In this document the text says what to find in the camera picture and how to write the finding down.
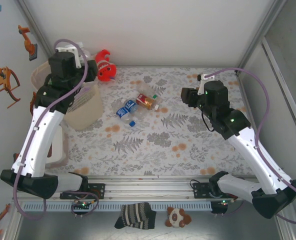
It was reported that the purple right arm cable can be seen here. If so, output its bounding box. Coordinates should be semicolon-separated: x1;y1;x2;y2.
203;67;296;225

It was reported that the striped black beige sock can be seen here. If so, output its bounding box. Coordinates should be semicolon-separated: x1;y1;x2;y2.
114;201;158;230

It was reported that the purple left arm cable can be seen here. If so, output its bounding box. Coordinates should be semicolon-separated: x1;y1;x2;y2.
12;38;89;221

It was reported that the beige plastic bin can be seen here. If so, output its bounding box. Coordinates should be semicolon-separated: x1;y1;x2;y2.
30;61;100;115

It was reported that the clear bottle green cap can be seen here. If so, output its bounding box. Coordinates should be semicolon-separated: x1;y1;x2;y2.
151;93;164;104

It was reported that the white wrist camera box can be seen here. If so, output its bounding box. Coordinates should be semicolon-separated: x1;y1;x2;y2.
54;41;86;69
196;73;216;96

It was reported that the aluminium frame post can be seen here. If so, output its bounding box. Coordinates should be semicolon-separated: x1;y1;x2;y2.
17;0;54;58
237;0;288;72

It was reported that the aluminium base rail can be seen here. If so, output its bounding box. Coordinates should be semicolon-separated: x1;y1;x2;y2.
11;174;289;201

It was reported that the red plush toy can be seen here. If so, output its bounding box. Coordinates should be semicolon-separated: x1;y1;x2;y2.
94;49;118;83

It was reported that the red gold label bottle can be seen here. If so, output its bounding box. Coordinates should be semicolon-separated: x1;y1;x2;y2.
135;92;161;112

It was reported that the white slotted cable duct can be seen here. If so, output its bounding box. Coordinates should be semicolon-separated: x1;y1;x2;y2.
21;201;213;212

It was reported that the brown white panda plush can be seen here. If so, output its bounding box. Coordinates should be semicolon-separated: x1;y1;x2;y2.
165;206;193;230

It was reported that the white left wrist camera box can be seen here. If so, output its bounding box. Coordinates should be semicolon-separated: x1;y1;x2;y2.
54;41;86;69

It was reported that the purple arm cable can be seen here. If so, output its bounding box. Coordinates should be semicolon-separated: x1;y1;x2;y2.
12;38;89;221
203;67;296;225

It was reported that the floral patterned tablecloth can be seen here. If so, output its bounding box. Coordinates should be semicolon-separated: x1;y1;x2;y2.
46;65;255;177

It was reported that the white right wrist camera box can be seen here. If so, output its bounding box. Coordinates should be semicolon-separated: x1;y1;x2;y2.
196;73;216;96

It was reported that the beige ribbed waste bin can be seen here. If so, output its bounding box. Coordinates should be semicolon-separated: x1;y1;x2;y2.
30;61;104;131

